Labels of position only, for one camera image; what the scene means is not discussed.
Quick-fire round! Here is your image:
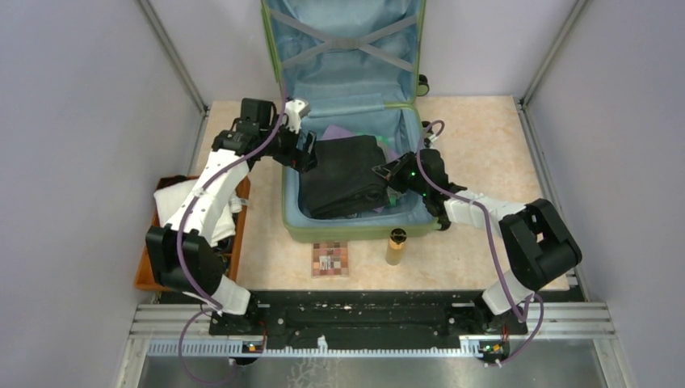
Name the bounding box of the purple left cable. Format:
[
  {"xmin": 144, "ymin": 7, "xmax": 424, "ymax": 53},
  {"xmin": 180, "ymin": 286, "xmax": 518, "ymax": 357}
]
[{"xmin": 177, "ymin": 82, "xmax": 290, "ymax": 386}]

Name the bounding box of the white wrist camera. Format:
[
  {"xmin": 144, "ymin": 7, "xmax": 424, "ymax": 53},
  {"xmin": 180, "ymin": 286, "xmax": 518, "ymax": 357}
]
[
  {"xmin": 423, "ymin": 134, "xmax": 439, "ymax": 149},
  {"xmin": 284, "ymin": 99, "xmax": 311, "ymax": 133}
]

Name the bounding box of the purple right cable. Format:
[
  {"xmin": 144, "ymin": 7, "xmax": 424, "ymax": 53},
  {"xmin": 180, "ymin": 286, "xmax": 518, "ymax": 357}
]
[{"xmin": 416, "ymin": 119, "xmax": 546, "ymax": 369}]

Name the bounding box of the green suitcase blue lining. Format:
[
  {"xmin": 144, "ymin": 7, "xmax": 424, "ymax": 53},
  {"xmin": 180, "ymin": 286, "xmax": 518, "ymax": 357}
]
[{"xmin": 262, "ymin": 1, "xmax": 445, "ymax": 243}]

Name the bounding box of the purple t-shirt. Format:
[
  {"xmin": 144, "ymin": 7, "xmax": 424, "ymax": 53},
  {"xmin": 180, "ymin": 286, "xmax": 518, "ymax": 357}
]
[{"xmin": 320, "ymin": 124, "xmax": 401, "ymax": 214}]

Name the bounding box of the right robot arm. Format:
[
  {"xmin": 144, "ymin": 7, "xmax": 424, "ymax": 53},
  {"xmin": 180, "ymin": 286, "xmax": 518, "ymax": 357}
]
[{"xmin": 372, "ymin": 149, "xmax": 582, "ymax": 333}]

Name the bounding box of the white fluffy towel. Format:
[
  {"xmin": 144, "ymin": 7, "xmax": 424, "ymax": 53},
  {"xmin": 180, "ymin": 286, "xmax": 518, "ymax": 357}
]
[{"xmin": 153, "ymin": 179, "xmax": 242, "ymax": 248}]

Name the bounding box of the green white tie-dye garment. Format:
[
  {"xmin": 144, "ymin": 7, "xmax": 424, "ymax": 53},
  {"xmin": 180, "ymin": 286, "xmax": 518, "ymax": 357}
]
[{"xmin": 349, "ymin": 134, "xmax": 398, "ymax": 213}]

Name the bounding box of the purple cable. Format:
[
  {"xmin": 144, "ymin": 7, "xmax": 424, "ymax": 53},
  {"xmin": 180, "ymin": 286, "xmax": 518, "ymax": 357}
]
[
  {"xmin": 416, "ymin": 119, "xmax": 546, "ymax": 369},
  {"xmin": 177, "ymin": 82, "xmax": 290, "ymax": 386}
]

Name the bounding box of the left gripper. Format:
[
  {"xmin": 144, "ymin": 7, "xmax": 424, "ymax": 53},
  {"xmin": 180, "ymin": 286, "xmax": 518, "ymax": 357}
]
[{"xmin": 259, "ymin": 115, "xmax": 318, "ymax": 173}]

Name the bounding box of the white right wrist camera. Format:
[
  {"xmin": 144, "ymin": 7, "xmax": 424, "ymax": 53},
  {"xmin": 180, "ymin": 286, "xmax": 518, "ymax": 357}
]
[{"xmin": 423, "ymin": 134, "xmax": 439, "ymax": 149}]

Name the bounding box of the eyeshadow palette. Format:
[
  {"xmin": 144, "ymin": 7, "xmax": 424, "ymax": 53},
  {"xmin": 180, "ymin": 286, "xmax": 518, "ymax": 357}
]
[{"xmin": 311, "ymin": 242, "xmax": 350, "ymax": 278}]

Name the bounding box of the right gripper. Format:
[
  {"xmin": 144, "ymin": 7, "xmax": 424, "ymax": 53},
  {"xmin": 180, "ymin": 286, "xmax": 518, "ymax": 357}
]
[{"xmin": 375, "ymin": 150, "xmax": 430, "ymax": 196}]

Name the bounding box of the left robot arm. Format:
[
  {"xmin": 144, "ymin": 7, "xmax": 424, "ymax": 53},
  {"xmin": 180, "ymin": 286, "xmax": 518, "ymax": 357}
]
[{"xmin": 145, "ymin": 97, "xmax": 317, "ymax": 334}]

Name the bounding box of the orange wooden tray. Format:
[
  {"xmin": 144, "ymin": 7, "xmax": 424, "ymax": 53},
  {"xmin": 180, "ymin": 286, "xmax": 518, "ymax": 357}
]
[{"xmin": 133, "ymin": 178, "xmax": 250, "ymax": 292}]

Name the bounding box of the gold cap bottle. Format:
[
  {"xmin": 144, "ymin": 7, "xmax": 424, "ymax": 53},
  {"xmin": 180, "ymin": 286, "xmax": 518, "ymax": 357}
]
[{"xmin": 385, "ymin": 228, "xmax": 407, "ymax": 266}]

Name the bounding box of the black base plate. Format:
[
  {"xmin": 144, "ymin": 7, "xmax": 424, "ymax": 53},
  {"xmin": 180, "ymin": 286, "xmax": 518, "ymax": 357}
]
[{"xmin": 209, "ymin": 290, "xmax": 528, "ymax": 351}]

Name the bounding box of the black garment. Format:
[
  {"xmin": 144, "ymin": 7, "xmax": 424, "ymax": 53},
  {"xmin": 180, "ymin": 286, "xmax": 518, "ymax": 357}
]
[{"xmin": 299, "ymin": 134, "xmax": 392, "ymax": 221}]

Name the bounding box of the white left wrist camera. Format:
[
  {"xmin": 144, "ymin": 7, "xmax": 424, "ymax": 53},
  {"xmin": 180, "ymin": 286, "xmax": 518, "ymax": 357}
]
[{"xmin": 284, "ymin": 99, "xmax": 311, "ymax": 133}]

